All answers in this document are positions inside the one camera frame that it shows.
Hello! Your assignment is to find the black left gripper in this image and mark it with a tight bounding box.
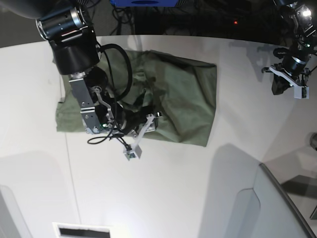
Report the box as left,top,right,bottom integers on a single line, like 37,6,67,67
271,47,310,95

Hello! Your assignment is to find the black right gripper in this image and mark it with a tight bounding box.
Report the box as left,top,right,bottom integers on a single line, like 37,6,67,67
118,109,154,135

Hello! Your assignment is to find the green t-shirt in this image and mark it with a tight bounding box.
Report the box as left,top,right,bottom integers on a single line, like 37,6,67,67
55,49,217,147

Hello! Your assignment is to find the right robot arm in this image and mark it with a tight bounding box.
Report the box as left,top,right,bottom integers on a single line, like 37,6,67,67
1,0,155,137

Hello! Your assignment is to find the blue box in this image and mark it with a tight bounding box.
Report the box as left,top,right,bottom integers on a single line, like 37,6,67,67
110,0,178,7

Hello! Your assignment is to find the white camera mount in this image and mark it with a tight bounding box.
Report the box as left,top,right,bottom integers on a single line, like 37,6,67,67
112,111,162,161
262,64,310,99

